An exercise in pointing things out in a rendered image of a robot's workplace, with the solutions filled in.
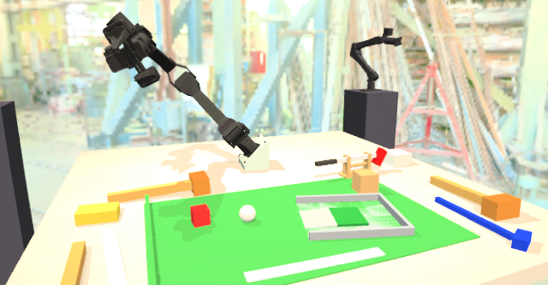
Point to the yellow rectangular block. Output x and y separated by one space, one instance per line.
98 213

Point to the white flat strip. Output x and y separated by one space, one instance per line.
113 257
316 264

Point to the red cube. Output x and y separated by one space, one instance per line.
200 215

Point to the orange mallet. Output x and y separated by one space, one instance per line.
75 263
198 183
496 207

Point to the blue putter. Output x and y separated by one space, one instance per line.
520 239

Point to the white ball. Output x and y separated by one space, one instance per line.
247 213

